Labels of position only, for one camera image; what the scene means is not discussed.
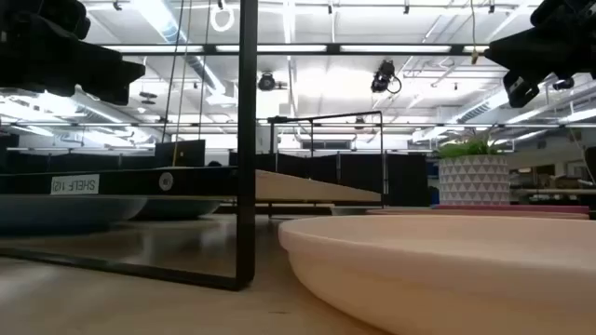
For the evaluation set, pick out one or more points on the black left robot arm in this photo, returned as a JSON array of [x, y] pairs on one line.
[[46, 14]]

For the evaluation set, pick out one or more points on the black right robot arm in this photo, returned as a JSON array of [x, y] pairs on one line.
[[568, 9]]

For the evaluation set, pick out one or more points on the pink plate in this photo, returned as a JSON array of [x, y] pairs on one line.
[[512, 209]]

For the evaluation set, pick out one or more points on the black overhead beam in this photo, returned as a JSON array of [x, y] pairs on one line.
[[209, 49]]

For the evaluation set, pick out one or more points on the black overhead camera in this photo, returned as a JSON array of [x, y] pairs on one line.
[[384, 74]]

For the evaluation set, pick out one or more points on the black round ceiling device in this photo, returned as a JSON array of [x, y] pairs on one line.
[[266, 82]]

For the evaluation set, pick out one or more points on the round white sticker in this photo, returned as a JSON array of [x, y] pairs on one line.
[[166, 181]]

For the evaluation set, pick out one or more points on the white shelf label sticker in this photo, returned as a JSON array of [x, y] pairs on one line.
[[74, 184]]

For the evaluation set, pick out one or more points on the cream plate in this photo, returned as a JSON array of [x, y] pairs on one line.
[[442, 270]]

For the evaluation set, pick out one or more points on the white patterned plant pot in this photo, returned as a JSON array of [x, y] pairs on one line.
[[474, 181]]

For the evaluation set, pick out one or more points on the green succulent plant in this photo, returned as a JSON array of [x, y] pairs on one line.
[[468, 148]]

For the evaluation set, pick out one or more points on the blue plate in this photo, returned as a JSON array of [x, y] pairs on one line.
[[65, 214]]

